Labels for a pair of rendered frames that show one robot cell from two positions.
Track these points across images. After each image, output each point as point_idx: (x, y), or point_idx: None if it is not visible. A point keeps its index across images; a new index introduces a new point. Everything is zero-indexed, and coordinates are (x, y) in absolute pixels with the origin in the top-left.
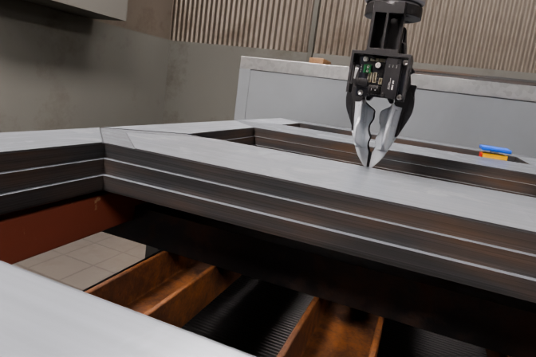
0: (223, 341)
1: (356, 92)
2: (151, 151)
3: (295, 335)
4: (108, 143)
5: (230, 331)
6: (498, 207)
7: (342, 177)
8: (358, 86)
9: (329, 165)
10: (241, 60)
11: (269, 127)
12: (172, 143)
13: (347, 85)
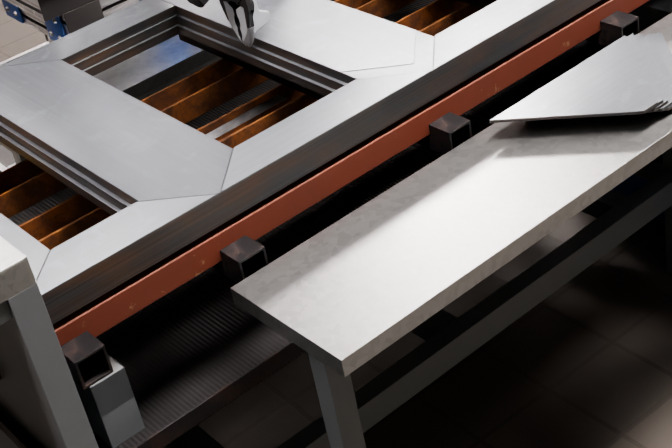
0: (349, 210)
1: None
2: (407, 28)
3: None
4: (431, 36)
5: (338, 218)
6: None
7: (306, 17)
8: None
9: (290, 34)
10: (29, 265)
11: (195, 163)
12: (386, 46)
13: None
